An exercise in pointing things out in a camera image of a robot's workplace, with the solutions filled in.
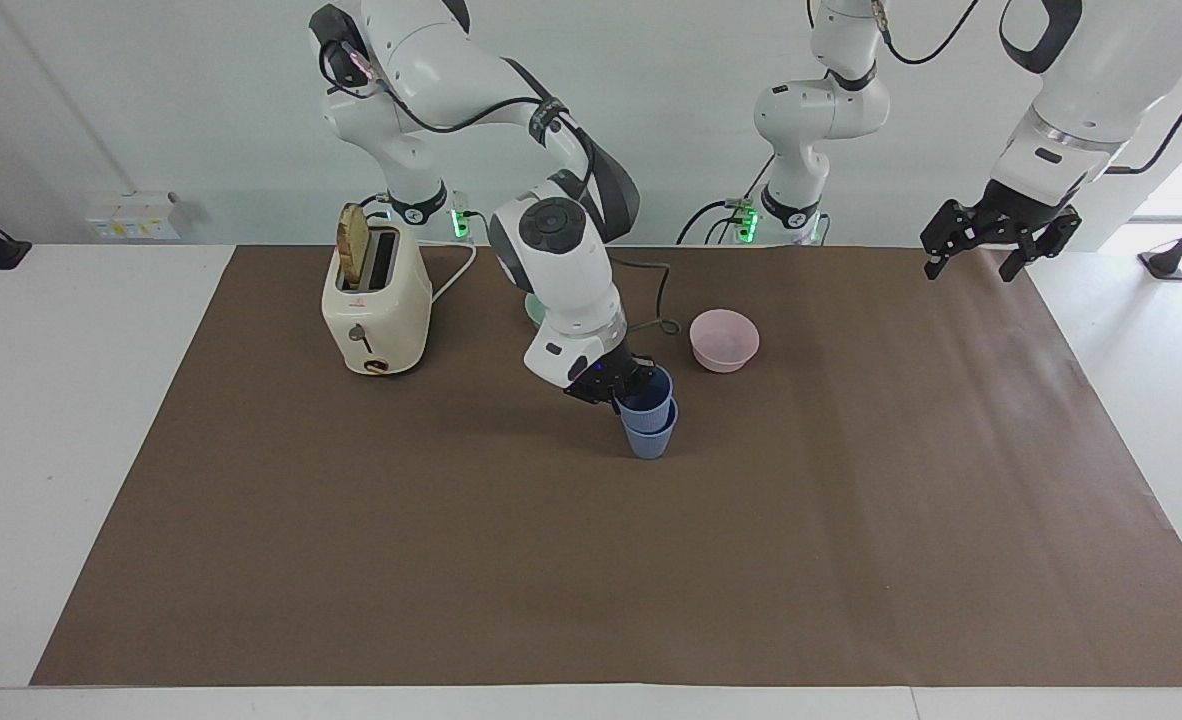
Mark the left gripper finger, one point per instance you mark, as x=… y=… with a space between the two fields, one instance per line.
x=1043 y=243
x=951 y=238

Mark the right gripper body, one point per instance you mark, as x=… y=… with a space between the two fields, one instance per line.
x=606 y=375

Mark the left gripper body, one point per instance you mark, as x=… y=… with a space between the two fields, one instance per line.
x=1026 y=210

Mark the blue ribbed cup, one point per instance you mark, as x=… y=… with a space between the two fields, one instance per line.
x=648 y=400
x=650 y=440

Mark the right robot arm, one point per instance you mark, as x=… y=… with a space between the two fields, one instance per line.
x=561 y=275

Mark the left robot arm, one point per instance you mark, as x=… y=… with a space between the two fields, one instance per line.
x=816 y=115

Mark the pale green plate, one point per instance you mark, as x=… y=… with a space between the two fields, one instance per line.
x=533 y=312

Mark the pink bowl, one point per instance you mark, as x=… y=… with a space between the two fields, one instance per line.
x=724 y=340

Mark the cream toaster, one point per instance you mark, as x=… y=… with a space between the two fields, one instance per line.
x=376 y=320

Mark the toast slice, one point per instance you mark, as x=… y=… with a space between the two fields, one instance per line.
x=352 y=245

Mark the white wall socket box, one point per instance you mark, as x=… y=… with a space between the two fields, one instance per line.
x=131 y=218

